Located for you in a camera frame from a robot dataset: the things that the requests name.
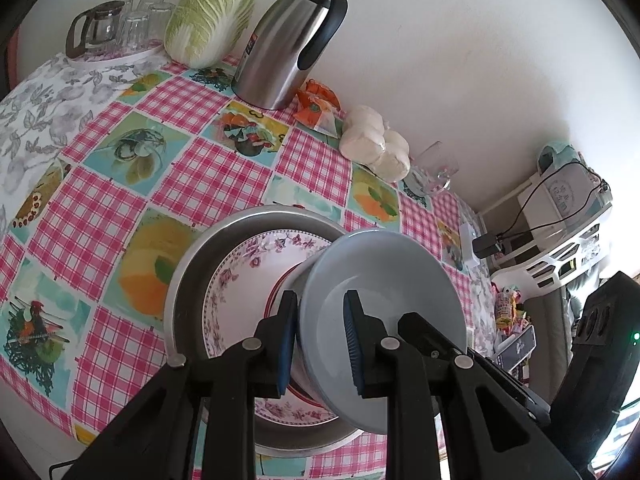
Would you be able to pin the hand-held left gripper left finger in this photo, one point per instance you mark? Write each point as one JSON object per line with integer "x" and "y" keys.
{"x": 288, "y": 340}

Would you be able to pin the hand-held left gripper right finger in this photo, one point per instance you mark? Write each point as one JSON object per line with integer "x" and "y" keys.
{"x": 352, "y": 345}

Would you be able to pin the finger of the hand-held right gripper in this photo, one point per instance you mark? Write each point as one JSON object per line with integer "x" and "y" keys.
{"x": 417, "y": 331}

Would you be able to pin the white square bowl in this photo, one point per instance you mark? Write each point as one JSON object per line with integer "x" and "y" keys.
{"x": 400, "y": 280}

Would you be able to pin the floral rimmed round plate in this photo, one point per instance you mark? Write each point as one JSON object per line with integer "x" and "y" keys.
{"x": 235, "y": 285}

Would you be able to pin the stainless steel basin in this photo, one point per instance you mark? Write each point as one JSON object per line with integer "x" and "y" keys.
{"x": 190, "y": 300}

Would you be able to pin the dark printed box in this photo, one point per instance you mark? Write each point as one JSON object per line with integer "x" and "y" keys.
{"x": 517, "y": 347}

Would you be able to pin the colourful snack packet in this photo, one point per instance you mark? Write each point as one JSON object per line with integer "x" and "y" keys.
{"x": 506, "y": 310}

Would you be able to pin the white power strip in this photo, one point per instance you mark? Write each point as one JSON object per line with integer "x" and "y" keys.
{"x": 467, "y": 245}

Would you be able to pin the black power adapter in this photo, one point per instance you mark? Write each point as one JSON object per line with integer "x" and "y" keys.
{"x": 485, "y": 246}

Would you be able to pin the white plastic rack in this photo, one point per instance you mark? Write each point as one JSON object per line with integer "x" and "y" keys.
{"x": 550, "y": 255}

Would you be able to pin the clear glass mug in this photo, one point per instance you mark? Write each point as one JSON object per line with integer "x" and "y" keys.
{"x": 435, "y": 170}

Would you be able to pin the grey printed pouch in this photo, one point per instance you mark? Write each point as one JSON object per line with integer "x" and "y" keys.
{"x": 570, "y": 192}

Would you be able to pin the bag of white steamed buns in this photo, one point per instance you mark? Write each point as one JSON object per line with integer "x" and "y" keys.
{"x": 370, "y": 145}

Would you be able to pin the orange snack packet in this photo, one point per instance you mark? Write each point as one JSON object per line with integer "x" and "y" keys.
{"x": 315, "y": 110}

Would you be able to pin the stainless steel thermos carafe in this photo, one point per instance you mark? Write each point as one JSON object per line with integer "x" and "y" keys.
{"x": 280, "y": 50}

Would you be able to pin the white serving tray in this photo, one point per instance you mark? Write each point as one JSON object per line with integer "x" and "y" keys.
{"x": 125, "y": 59}

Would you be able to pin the grey floral tablecloth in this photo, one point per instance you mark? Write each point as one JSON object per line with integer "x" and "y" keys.
{"x": 40, "y": 125}

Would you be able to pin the napa cabbage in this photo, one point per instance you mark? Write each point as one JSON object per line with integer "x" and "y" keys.
{"x": 210, "y": 20}

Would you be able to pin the clear glass tumbler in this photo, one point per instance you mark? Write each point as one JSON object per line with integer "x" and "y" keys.
{"x": 161, "y": 25}
{"x": 134, "y": 35}
{"x": 147, "y": 4}

